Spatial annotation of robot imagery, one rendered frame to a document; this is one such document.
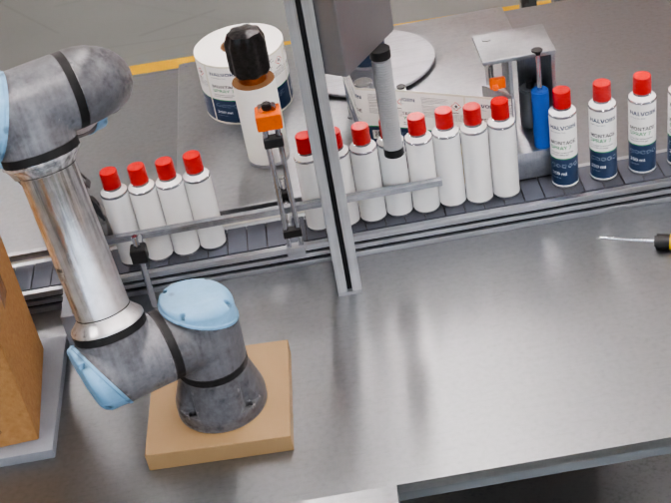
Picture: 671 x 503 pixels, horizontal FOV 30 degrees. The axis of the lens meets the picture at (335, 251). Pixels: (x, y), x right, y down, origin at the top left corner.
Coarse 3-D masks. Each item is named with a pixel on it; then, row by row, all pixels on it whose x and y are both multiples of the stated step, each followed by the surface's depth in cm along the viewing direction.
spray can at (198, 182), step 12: (192, 156) 230; (192, 168) 230; (204, 168) 233; (192, 180) 231; (204, 180) 231; (192, 192) 233; (204, 192) 233; (192, 204) 235; (204, 204) 234; (216, 204) 236; (204, 216) 236; (216, 216) 237; (216, 228) 238; (204, 240) 239; (216, 240) 239
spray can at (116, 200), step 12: (108, 168) 231; (108, 180) 229; (108, 192) 231; (120, 192) 231; (108, 204) 232; (120, 204) 232; (108, 216) 234; (120, 216) 233; (132, 216) 235; (120, 228) 235; (132, 228) 236; (120, 252) 239; (132, 264) 240
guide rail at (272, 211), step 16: (368, 192) 234; (384, 192) 234; (400, 192) 234; (272, 208) 234; (288, 208) 234; (304, 208) 234; (176, 224) 235; (192, 224) 234; (208, 224) 234; (224, 224) 235; (112, 240) 234; (128, 240) 235; (16, 256) 235; (32, 256) 235
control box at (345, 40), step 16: (320, 0) 196; (336, 0) 195; (352, 0) 200; (368, 0) 204; (384, 0) 209; (320, 16) 198; (336, 16) 197; (352, 16) 201; (368, 16) 205; (384, 16) 210; (320, 32) 200; (336, 32) 198; (352, 32) 202; (368, 32) 206; (384, 32) 211; (336, 48) 200; (352, 48) 203; (368, 48) 207; (336, 64) 202; (352, 64) 204
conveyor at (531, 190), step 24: (624, 168) 242; (528, 192) 241; (552, 192) 239; (576, 192) 238; (408, 216) 240; (432, 216) 239; (240, 240) 242; (264, 240) 241; (312, 240) 239; (48, 264) 245; (120, 264) 241; (168, 264) 239; (24, 288) 240
